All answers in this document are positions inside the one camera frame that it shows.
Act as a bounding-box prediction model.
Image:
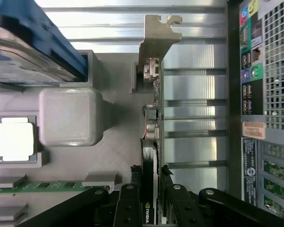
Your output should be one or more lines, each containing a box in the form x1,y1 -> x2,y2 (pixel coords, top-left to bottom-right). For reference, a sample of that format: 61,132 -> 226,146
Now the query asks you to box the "loose green RAM stick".
0,181 -> 93,195

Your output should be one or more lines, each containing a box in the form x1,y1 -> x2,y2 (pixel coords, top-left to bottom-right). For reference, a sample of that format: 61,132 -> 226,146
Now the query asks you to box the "grey plastic parts rack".
0,49 -> 143,227

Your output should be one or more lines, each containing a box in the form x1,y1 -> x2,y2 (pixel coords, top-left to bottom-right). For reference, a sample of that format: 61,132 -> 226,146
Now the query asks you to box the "black open PC case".
226,0 -> 284,227

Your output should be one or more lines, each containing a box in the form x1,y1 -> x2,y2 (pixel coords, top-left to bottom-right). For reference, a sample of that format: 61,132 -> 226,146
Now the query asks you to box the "silver CPU chip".
0,115 -> 38,164

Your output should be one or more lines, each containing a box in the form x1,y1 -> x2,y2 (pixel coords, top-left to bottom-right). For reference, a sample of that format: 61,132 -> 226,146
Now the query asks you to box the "hard disk in blue carrier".
0,0 -> 89,85

